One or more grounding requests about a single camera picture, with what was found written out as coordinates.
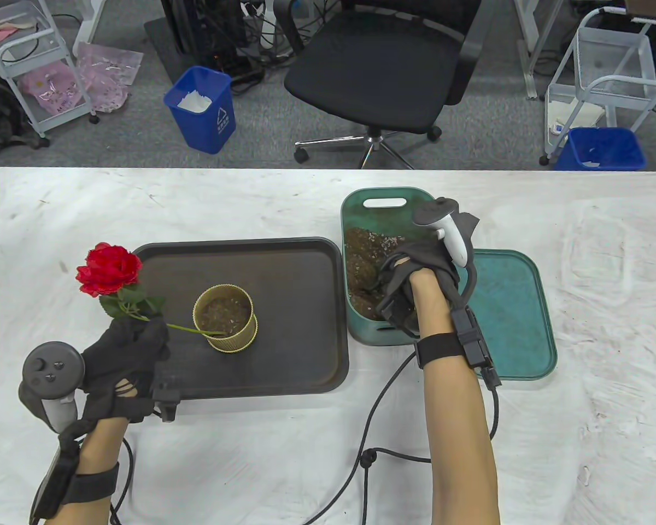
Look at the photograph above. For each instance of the person's right hand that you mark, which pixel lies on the person's right hand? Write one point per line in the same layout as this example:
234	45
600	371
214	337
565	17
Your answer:
399	279

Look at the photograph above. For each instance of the person's left hand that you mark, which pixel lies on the person's left hand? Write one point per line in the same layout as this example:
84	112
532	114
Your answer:
123	355

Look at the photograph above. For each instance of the brown potting mix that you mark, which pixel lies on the brown potting mix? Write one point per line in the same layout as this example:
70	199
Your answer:
361	257
224	314

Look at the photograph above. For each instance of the red artificial rose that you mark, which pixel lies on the red artificial rose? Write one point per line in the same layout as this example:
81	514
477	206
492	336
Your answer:
109	268

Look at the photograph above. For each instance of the person's left forearm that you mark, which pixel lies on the person's left forearm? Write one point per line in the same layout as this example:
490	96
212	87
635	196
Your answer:
98	445

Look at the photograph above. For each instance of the person's right forearm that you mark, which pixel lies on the person's right forearm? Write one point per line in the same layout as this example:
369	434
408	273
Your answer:
459	437

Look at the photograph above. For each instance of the grey handheld controller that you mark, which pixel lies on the grey handheld controller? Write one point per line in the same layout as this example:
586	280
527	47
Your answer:
49	366
454	235

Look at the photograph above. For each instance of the green plastic bin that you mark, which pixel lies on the green plastic bin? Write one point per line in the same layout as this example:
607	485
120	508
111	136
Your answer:
361	216

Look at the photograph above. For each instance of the yellow ribbed flower pot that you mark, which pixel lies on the yellow ribbed flower pot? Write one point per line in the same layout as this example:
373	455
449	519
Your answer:
229	343

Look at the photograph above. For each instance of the dark brown plastic tray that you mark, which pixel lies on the dark brown plastic tray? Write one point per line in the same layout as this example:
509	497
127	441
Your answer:
295	306

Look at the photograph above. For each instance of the green plastic bin lid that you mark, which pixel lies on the green plastic bin lid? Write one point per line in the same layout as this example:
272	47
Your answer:
519	317

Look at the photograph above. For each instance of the black office chair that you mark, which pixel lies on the black office chair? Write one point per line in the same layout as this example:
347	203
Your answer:
372	76

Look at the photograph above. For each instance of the blue waste bin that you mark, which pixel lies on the blue waste bin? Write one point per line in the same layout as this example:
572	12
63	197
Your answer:
202	123
601	150

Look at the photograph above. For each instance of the white crumpled paper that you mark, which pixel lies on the white crumpled paper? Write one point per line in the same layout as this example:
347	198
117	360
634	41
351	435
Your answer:
194	103

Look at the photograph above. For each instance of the pink plastic bag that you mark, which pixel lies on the pink plastic bag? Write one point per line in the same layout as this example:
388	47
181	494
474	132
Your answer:
52	87
109	76

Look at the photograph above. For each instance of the black floor mat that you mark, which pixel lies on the black floor mat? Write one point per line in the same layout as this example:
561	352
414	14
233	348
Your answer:
161	49

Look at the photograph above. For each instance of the black computer tower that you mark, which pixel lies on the black computer tower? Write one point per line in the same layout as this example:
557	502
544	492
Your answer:
202	27

